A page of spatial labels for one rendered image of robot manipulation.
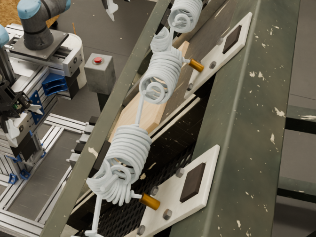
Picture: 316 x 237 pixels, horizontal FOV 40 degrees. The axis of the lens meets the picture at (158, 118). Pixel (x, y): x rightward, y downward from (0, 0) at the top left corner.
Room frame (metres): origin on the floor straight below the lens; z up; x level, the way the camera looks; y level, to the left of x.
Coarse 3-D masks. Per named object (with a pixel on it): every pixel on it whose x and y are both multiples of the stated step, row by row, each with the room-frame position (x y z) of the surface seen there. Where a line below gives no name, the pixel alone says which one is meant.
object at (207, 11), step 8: (216, 0) 1.36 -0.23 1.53; (224, 0) 1.35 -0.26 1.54; (208, 8) 1.37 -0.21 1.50; (216, 8) 1.36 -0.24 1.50; (200, 16) 1.37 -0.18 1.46; (208, 16) 1.37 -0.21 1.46; (200, 24) 1.37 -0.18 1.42; (192, 32) 1.38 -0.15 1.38; (176, 40) 1.40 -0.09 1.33; (184, 40) 1.39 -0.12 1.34; (176, 48) 1.40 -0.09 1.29; (136, 88) 1.46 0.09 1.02; (128, 96) 1.48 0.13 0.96
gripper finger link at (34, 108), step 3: (33, 105) 1.03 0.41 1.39; (36, 105) 1.02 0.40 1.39; (39, 105) 1.03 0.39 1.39; (30, 108) 1.04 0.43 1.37; (33, 108) 1.04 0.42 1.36; (36, 108) 1.04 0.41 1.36; (30, 111) 1.04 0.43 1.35; (33, 111) 1.04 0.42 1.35; (36, 111) 1.04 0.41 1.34; (39, 111) 1.05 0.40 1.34; (39, 114) 1.04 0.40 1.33; (42, 114) 1.05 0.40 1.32
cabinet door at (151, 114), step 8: (184, 48) 1.31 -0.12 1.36; (160, 80) 1.26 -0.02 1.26; (136, 96) 1.40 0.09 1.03; (128, 104) 1.43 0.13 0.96; (136, 104) 1.31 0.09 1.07; (144, 104) 1.20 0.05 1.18; (152, 104) 1.11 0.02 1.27; (160, 104) 1.02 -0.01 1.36; (128, 112) 1.33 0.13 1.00; (136, 112) 1.22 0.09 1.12; (144, 112) 1.12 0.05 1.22; (152, 112) 1.03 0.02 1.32; (160, 112) 0.99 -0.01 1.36; (120, 120) 1.35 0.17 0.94; (128, 120) 1.24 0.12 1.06; (144, 120) 1.05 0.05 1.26; (152, 120) 0.97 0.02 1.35; (144, 128) 0.97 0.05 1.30; (152, 128) 0.95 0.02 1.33; (112, 136) 1.26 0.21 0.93
